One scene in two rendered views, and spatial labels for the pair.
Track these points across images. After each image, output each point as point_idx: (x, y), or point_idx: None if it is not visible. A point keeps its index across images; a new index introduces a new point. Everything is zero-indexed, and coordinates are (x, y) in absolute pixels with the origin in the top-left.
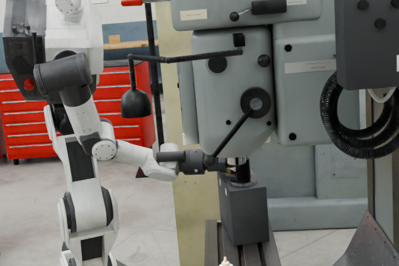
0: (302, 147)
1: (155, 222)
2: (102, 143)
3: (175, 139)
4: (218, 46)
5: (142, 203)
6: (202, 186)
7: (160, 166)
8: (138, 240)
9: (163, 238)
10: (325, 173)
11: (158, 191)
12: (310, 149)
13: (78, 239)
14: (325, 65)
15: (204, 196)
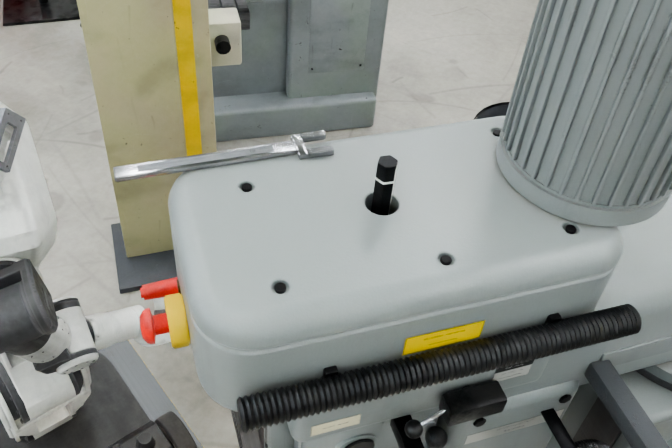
0: (271, 32)
1: (59, 127)
2: (76, 363)
3: (107, 91)
4: (363, 429)
5: (28, 86)
6: (151, 147)
7: (162, 335)
8: (41, 165)
9: (78, 161)
10: (300, 67)
11: (47, 57)
12: (282, 35)
13: (32, 422)
14: (525, 424)
15: (155, 159)
